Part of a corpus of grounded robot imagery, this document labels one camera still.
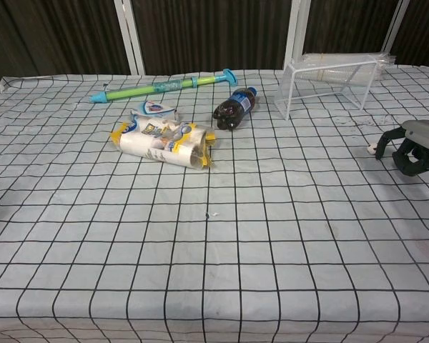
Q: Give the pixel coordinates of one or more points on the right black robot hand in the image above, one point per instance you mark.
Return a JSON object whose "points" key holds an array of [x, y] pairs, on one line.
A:
{"points": [[420, 151]]}

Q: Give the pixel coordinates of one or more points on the dark cola plastic bottle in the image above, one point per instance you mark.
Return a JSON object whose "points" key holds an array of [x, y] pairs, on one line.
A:
{"points": [[235, 109]]}

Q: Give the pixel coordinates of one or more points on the white black grid tablecloth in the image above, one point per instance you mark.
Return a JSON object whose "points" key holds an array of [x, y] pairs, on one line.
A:
{"points": [[207, 228]]}

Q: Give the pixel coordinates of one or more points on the paper towel rolls pack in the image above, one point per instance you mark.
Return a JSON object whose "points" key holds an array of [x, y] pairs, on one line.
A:
{"points": [[166, 143]]}

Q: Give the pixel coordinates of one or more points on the white blue red snack packet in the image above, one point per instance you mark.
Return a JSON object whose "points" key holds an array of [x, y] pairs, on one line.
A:
{"points": [[156, 110]]}

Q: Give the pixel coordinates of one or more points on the green blue water pump toy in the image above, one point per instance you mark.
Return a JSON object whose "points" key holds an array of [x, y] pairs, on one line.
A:
{"points": [[153, 88]]}

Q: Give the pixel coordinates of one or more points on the white metal frame post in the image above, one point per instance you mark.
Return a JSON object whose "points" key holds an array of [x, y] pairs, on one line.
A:
{"points": [[129, 35], [294, 34], [397, 30]]}

